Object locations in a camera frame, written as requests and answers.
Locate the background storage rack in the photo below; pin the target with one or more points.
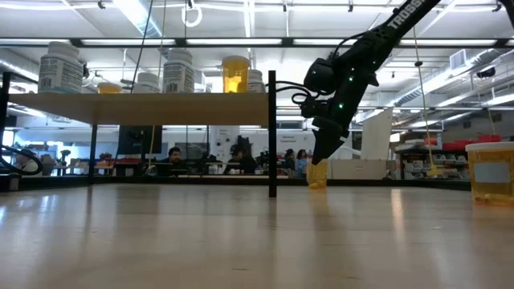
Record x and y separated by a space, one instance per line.
421 160

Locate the white standing panel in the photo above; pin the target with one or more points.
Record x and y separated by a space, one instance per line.
377 140

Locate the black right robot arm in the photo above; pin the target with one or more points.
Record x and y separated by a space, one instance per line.
385 36

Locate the white melatonin bottle blue label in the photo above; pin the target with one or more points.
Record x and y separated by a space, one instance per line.
60 72
178 76
147 84
257 84

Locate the person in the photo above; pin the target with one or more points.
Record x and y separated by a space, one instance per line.
289 158
174 154
301 164
241 160
28 162

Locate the red storage bin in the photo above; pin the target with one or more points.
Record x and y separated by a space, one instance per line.
488 139

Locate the dark background monitor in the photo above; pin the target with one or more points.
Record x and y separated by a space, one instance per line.
138 140

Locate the wooden shelf with black legs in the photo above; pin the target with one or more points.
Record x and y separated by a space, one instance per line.
140 108

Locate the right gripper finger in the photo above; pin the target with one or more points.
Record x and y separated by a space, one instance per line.
325 148

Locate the black overhead frame bar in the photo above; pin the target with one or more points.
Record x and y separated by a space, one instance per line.
289 42

